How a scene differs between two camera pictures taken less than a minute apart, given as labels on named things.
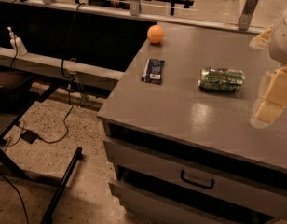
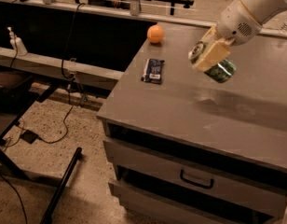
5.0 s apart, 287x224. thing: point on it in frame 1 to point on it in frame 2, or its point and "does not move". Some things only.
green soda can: [215, 78] to [222, 72]
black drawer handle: [201, 185] does not move
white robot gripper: [283, 39] to [238, 24]
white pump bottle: [17, 43] does not move
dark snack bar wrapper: [153, 71] does not move
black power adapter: [29, 135] does not move
